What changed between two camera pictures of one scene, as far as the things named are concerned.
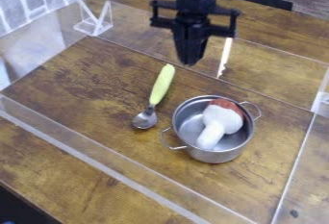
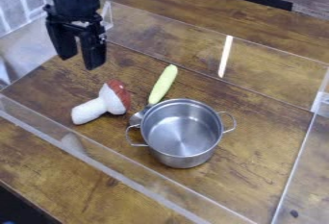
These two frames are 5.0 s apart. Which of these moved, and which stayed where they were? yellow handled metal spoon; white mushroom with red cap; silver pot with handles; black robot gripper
Moved: black robot gripper; silver pot with handles; white mushroom with red cap
Stayed: yellow handled metal spoon
